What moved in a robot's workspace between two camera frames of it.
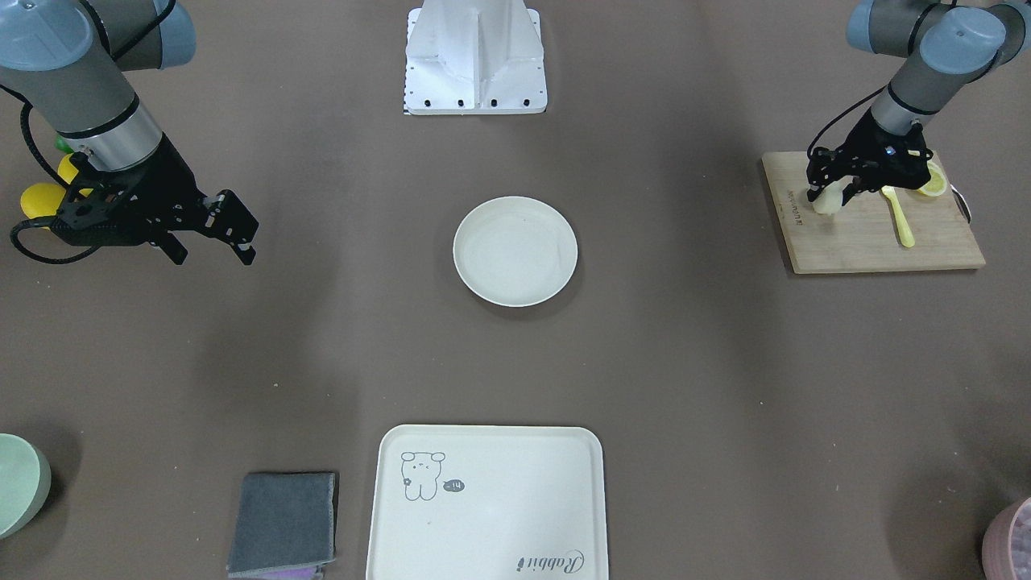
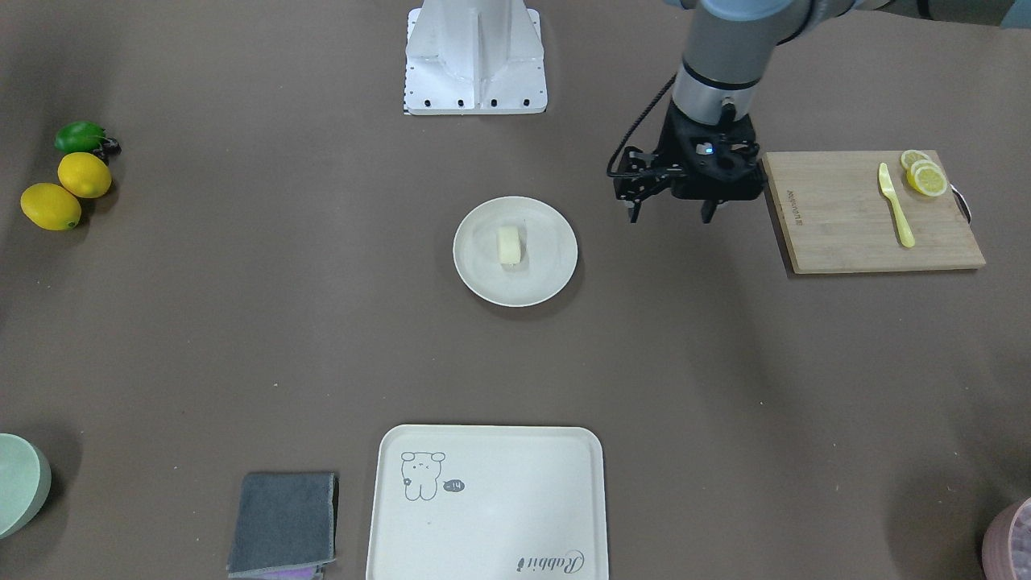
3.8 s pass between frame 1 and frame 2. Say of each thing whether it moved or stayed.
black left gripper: moved
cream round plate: stayed
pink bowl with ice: stayed
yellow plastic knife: stayed
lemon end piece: moved
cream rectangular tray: stayed
